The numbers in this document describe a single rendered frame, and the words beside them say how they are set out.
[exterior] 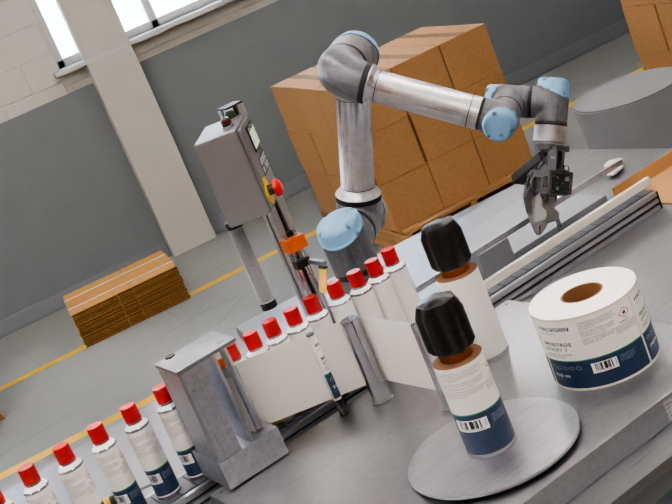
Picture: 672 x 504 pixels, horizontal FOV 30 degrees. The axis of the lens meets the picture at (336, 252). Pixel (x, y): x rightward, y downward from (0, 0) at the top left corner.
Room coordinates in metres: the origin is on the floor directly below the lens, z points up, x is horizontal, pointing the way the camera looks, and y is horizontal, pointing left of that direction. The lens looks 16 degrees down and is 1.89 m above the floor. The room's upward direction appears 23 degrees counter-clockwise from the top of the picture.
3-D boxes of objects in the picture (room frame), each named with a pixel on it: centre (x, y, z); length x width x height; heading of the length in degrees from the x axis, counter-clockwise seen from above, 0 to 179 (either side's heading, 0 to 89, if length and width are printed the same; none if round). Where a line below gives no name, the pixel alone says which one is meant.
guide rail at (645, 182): (2.66, -0.29, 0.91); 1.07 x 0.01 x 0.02; 116
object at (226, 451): (2.30, 0.33, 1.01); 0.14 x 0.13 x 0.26; 116
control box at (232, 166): (2.60, 0.12, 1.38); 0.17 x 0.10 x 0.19; 171
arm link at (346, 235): (2.96, -0.03, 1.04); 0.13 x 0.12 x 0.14; 156
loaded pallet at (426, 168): (6.51, -0.56, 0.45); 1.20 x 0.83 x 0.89; 16
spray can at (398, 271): (2.62, -0.11, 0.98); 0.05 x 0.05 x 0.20
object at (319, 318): (2.52, 0.09, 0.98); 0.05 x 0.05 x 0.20
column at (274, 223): (2.68, 0.09, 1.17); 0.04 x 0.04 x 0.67; 26
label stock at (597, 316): (2.11, -0.38, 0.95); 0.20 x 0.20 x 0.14
